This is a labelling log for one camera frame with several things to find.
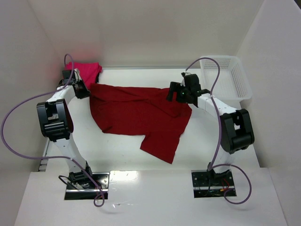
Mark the dark red t-shirt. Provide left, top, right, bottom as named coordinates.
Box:
left=89, top=83, right=192, bottom=164

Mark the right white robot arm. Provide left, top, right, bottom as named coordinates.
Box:
left=166, top=73, right=254, bottom=183

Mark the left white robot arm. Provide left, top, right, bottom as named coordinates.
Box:
left=37, top=68, right=93, bottom=189

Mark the folded pink t-shirt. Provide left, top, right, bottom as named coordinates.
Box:
left=74, top=62, right=102, bottom=89

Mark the white plastic basket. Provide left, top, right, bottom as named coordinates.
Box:
left=200, top=56, right=253, bottom=101

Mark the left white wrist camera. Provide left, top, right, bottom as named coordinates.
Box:
left=73, top=68, right=82, bottom=83

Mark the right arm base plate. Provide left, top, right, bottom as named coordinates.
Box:
left=191, top=170, right=237, bottom=198

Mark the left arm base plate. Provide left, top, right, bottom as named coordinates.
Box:
left=60, top=172, right=110, bottom=201

